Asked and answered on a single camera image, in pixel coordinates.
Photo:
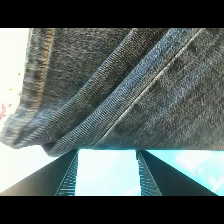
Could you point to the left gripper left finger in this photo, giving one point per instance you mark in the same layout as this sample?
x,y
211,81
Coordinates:
x,y
50,180

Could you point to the dark blue jeans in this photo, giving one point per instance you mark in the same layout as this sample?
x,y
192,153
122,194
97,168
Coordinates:
x,y
133,86

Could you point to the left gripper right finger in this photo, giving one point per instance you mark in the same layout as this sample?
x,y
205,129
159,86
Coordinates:
x,y
166,183

